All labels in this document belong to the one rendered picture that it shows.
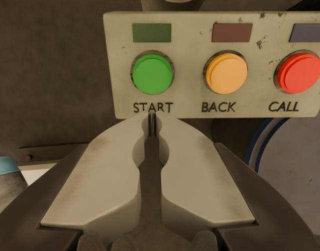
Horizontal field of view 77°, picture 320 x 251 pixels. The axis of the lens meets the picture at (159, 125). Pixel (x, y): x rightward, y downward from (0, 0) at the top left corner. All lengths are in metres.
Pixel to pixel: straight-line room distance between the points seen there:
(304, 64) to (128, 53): 0.17
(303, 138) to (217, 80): 0.31
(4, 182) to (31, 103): 0.43
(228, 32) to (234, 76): 0.04
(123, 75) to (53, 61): 0.70
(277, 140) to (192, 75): 0.29
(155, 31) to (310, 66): 0.15
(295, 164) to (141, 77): 0.38
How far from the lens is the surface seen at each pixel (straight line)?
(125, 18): 0.21
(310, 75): 0.26
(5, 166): 0.61
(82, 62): 0.87
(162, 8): 0.35
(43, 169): 0.79
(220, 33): 0.21
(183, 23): 0.21
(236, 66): 0.22
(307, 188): 0.54
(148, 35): 0.21
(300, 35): 0.25
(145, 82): 0.21
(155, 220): 1.01
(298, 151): 0.50
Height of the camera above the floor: 0.81
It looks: 79 degrees down
